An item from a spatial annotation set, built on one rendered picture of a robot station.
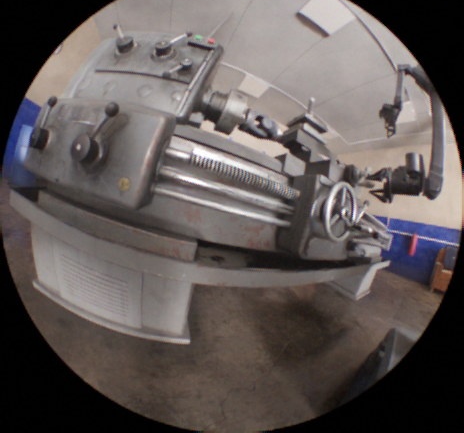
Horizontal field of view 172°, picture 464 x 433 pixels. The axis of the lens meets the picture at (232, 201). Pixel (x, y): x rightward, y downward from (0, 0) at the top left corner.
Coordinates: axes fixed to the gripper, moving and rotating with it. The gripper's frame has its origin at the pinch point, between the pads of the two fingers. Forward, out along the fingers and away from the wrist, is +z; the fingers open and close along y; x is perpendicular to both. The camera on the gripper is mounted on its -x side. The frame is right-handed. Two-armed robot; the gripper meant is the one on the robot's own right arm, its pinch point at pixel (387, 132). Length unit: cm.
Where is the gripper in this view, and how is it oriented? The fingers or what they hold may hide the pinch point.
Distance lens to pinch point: 113.3
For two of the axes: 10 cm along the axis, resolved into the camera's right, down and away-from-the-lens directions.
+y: -8.4, -2.4, -4.8
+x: 2.7, 5.9, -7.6
